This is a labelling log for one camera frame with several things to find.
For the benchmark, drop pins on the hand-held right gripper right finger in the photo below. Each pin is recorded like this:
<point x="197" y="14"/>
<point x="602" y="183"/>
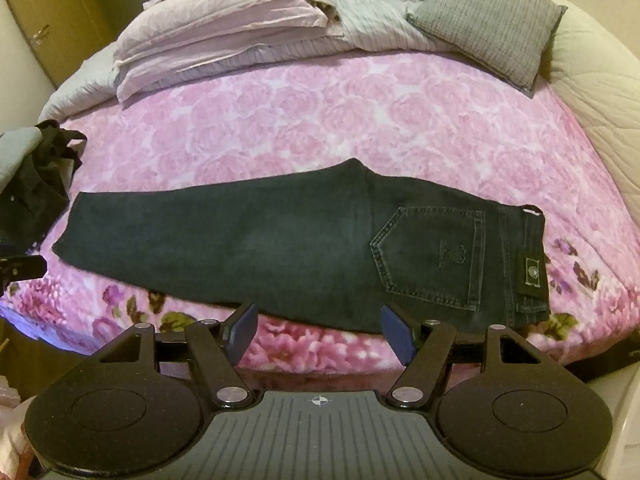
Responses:
<point x="397" y="335"/>

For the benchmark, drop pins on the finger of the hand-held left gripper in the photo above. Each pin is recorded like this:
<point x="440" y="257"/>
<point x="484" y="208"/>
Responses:
<point x="22" y="266"/>

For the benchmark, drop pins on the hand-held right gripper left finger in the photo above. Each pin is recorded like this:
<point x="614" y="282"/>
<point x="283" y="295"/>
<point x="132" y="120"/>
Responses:
<point x="241" y="332"/>

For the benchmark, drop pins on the dark denim pants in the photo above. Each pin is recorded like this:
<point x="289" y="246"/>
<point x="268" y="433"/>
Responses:
<point x="300" y="240"/>

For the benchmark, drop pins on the black garment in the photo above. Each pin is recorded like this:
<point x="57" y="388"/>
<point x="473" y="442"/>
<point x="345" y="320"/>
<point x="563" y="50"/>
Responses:
<point x="40" y="180"/>

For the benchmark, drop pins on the grey cloth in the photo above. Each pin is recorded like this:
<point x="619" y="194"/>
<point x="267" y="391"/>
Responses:
<point x="15" y="152"/>

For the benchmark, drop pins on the pink floral blanket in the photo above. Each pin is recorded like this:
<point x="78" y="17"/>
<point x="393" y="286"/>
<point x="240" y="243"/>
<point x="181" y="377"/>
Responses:
<point x="310" y="115"/>

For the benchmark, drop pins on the wooden wardrobe door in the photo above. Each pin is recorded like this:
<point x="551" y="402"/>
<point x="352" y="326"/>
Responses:
<point x="65" y="15"/>

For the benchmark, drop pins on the lilac pillow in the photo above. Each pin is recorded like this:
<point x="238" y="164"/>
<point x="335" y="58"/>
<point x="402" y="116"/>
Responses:
<point x="240" y="5"/>
<point x="200" y="62"/>

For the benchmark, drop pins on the striped bed sheet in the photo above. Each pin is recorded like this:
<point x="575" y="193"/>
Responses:
<point x="380" y="15"/>

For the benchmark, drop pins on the grey ribbed pillow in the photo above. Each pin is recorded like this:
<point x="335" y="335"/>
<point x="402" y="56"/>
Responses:
<point x="492" y="15"/>

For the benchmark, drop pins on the cream quilted bed frame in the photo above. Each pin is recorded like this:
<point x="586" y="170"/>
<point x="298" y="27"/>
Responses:
<point x="600" y="90"/>

